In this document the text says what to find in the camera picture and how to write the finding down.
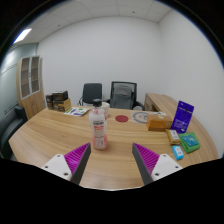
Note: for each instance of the green and purple sticker sheet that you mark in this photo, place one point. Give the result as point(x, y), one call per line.
point(77, 111)

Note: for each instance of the small tan box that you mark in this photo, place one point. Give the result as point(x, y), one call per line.
point(173, 136)

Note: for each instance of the black cardboard box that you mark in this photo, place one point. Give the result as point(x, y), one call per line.
point(60, 96)

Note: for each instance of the ceiling light panel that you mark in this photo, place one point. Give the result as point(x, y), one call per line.
point(22, 35)

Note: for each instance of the clear drink bottle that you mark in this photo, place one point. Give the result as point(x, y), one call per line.
point(98, 128)

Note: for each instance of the black sofa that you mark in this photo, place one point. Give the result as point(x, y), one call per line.
point(9, 128)

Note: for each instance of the sheet with grey circle print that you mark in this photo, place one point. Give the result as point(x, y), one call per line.
point(140, 117)

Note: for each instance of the white mug with orange pattern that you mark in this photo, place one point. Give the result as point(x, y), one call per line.
point(107, 108)

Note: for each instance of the wooden shelf cabinet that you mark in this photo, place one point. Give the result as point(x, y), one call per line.
point(30, 90)

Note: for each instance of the brown cardboard box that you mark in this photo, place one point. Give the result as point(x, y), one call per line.
point(64, 105)

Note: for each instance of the small blue box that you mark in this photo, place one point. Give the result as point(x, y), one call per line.
point(178, 152)

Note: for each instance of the grey mesh office chair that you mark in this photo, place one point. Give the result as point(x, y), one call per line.
point(122, 95)

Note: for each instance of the black office chair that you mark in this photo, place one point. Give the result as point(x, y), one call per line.
point(91, 92)

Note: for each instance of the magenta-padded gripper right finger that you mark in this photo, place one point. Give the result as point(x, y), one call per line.
point(146, 159)

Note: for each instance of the wooden side desk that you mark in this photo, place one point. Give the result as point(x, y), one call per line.
point(160, 101)

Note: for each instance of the green box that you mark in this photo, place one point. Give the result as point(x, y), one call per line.
point(190, 142)

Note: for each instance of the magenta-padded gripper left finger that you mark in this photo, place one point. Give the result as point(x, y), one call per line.
point(77, 159)

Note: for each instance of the purple package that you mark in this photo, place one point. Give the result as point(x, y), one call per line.
point(182, 116)

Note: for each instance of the orange-brown box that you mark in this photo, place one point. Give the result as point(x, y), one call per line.
point(159, 122)

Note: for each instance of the flat round red coaster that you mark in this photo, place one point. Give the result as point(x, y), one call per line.
point(121, 118)

